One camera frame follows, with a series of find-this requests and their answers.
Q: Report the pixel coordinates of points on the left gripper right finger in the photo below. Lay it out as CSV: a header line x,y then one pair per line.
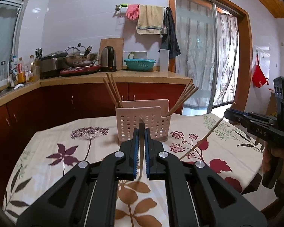
x,y
196,195

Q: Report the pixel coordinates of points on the steel wok with lid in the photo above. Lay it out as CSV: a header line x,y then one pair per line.
x,y
80,56

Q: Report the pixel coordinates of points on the wooden kitchen countertop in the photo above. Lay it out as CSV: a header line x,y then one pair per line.
x,y
124,76

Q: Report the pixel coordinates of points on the wooden cutting board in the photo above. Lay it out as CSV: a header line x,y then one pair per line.
x,y
117,44

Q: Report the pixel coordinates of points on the pink rubber glove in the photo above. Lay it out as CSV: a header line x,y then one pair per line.
x,y
132,12

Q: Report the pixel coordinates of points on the red kitchen cabinets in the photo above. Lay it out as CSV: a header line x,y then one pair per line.
x,y
41,109

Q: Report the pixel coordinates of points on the dark hanging cloth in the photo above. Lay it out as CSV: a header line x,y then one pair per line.
x,y
169,40

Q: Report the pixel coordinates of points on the beige hanging towel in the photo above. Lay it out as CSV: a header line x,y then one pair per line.
x,y
150,20

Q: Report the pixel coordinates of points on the red hanging bag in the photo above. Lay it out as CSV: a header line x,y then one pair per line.
x,y
258,77

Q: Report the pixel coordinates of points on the sheer floral curtain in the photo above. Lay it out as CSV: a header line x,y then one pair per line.
x,y
208,38

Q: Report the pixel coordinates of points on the pink perforated utensil holder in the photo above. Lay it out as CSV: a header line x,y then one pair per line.
x,y
151,112

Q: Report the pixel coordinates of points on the black rice cooker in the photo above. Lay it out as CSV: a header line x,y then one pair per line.
x,y
52,64

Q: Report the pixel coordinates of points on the steel electric kettle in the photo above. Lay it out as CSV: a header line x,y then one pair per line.
x,y
108,59

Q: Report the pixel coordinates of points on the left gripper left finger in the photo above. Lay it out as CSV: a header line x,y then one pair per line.
x,y
87,194

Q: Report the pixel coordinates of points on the person's right hand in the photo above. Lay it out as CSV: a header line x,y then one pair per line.
x,y
273,168

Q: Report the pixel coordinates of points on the red induction cooker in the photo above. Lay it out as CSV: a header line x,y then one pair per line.
x,y
80,70

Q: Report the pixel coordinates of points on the teal plastic basket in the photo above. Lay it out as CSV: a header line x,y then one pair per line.
x,y
139,64

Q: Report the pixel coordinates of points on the white plastic jug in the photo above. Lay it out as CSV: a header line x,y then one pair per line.
x,y
164,60

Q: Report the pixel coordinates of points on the green white mug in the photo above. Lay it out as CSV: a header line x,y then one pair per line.
x,y
137,54

